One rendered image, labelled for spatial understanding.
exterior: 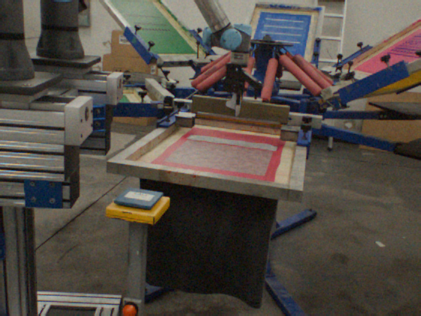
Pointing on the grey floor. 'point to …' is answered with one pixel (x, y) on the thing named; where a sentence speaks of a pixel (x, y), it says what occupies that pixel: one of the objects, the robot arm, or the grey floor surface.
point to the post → (137, 245)
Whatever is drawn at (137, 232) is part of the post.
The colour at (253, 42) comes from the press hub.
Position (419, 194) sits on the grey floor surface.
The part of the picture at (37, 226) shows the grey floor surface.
